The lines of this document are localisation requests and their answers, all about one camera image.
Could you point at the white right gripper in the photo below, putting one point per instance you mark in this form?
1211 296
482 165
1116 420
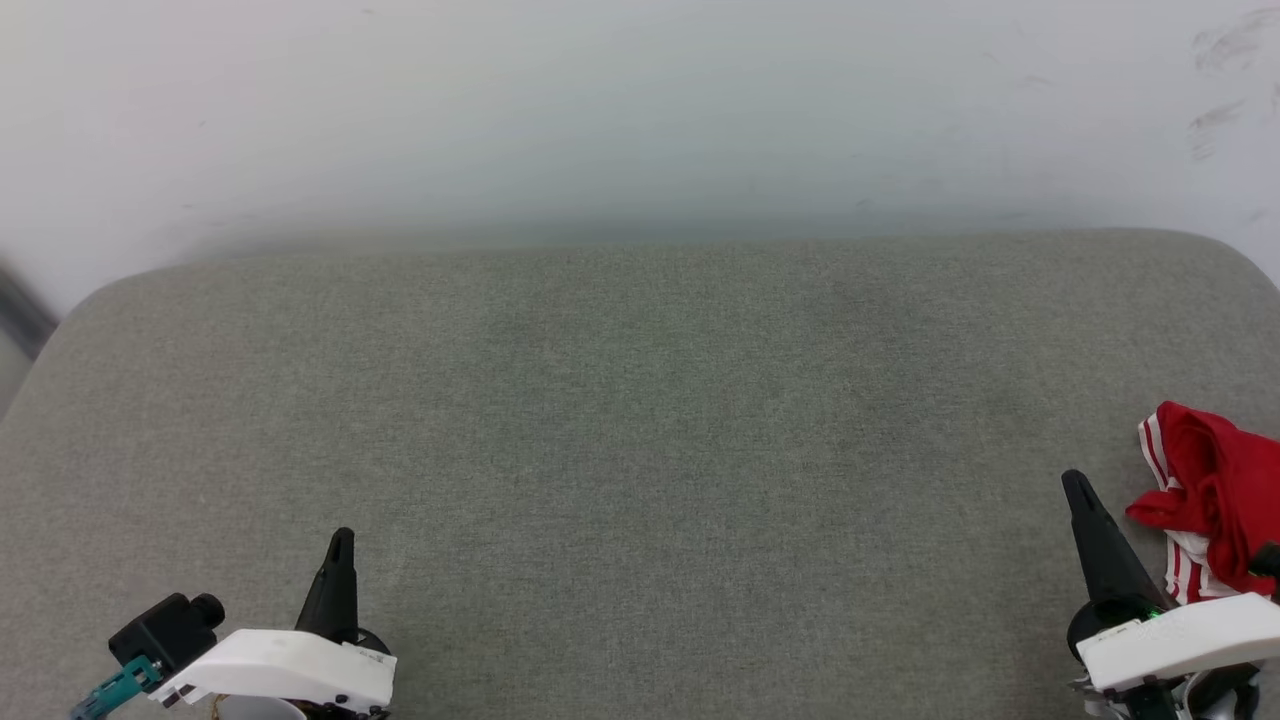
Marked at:
1180 640

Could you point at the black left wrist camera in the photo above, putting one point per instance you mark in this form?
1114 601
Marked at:
165 632

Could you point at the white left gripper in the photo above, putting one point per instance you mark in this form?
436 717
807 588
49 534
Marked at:
290 665

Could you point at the dark wall baseboard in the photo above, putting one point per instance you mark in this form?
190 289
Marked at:
22 310

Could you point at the red basketball jersey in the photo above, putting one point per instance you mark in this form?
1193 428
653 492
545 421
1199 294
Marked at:
1215 480

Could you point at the grey fabric sofa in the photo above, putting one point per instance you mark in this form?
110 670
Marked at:
640 450

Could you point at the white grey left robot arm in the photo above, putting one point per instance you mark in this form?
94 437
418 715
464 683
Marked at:
255 708

